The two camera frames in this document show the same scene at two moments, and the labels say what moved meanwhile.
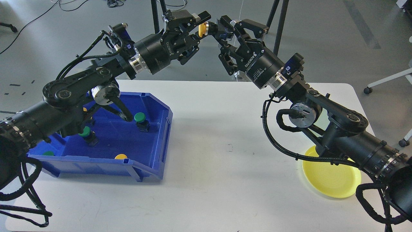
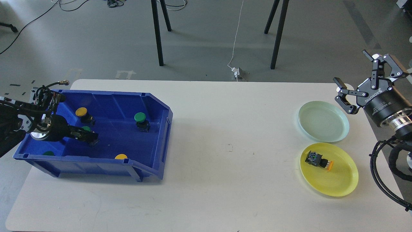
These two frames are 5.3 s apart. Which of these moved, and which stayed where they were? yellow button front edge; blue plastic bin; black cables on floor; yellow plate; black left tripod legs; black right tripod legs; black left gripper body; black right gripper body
Moved: black left gripper body; black right gripper body
Stayed: yellow button front edge; blue plastic bin; yellow plate; black right tripod legs; black cables on floor; black left tripod legs
